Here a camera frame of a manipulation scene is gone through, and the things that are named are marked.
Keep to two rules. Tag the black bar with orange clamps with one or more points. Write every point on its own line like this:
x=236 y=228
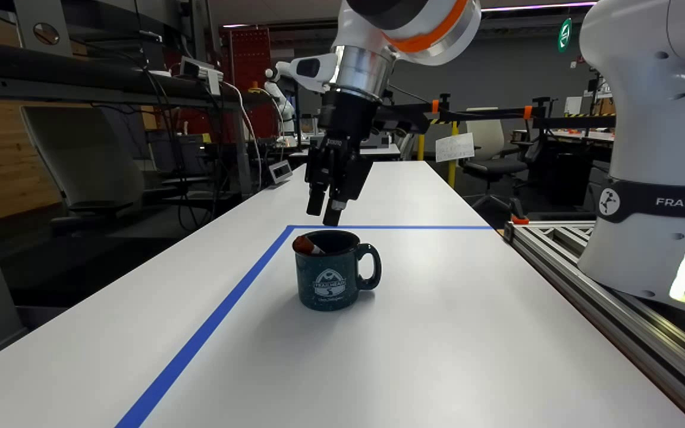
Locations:
x=424 y=115

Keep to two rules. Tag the aluminium mounting rail frame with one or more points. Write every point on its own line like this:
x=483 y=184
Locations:
x=648 y=334

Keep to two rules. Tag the office chair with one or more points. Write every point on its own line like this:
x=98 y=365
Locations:
x=493 y=158

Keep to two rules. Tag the white paper sign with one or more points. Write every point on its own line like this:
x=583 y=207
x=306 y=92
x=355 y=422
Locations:
x=455 y=147

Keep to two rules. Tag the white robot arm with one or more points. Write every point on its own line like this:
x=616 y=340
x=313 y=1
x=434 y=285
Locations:
x=638 y=46

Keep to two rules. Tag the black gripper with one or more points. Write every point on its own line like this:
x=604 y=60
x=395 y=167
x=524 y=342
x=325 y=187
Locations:
x=333 y=161

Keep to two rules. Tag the dark blue ceramic mug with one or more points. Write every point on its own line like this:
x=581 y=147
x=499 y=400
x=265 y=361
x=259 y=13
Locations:
x=333 y=279

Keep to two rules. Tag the red marker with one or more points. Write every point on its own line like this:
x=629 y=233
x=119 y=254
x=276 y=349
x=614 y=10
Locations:
x=306 y=246

